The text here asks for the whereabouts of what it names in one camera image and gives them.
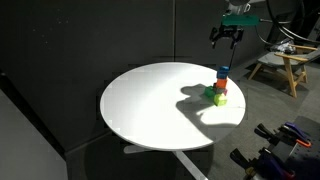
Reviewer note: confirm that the perforated metal plate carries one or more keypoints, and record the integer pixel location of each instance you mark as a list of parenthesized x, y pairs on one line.
[(305, 162)]

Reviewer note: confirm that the blue building block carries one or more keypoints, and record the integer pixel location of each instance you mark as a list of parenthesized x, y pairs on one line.
[(222, 72)]

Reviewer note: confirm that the pink building block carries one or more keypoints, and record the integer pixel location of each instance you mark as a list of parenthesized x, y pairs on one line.
[(225, 92)]

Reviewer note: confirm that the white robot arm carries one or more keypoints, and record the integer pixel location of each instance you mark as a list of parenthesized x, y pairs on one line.
[(236, 7)]

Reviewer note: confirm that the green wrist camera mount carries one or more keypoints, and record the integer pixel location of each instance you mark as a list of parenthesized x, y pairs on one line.
[(240, 20)]

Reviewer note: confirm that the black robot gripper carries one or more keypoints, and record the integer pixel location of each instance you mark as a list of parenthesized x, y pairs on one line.
[(232, 31)]

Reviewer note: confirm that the grey building block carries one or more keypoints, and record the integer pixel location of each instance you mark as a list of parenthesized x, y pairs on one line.
[(218, 90)]

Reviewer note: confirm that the green building block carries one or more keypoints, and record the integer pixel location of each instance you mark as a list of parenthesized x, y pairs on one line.
[(209, 92)]

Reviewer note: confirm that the purple orange clamp upper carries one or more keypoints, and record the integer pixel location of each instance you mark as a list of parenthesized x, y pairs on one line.
[(287, 133)]

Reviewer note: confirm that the purple clamp lower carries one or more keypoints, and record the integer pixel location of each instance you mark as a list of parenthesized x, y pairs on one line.
[(266, 167)]

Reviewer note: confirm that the wooden armchair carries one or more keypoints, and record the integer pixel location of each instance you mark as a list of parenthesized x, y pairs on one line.
[(291, 67)]

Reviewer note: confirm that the yellow-green building block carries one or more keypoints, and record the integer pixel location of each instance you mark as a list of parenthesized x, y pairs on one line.
[(220, 99)]

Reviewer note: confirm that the white table base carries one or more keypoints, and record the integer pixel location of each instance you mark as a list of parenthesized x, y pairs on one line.
[(180, 155)]

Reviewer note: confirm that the orange building block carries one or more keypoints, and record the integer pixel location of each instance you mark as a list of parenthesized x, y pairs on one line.
[(221, 83)]

